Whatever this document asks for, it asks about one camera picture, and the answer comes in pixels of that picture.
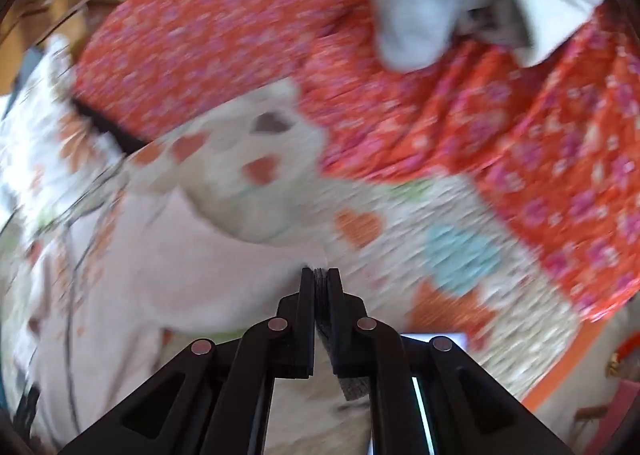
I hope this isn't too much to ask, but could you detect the red floral cover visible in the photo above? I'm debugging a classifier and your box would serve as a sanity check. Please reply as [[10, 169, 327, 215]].
[[72, 0, 640, 323]]

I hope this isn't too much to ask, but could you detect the white floral pillow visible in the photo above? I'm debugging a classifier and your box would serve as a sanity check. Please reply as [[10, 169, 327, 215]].
[[0, 35, 328, 248]]

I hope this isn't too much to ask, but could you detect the heart print quilt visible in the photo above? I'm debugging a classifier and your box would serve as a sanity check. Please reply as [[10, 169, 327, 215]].
[[0, 145, 593, 455]]

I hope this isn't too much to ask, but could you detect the grey garment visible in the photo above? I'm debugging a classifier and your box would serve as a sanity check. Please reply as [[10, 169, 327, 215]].
[[360, 0, 533, 72]]

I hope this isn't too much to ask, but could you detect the pink plastic item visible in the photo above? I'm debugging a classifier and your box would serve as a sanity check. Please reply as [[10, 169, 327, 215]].
[[597, 380, 640, 446]]

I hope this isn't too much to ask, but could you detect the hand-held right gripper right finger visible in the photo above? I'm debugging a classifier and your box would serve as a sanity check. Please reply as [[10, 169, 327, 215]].
[[315, 267, 577, 455]]

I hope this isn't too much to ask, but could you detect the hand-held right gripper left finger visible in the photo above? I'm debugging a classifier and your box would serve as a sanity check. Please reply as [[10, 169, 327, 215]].
[[62, 267, 317, 455]]

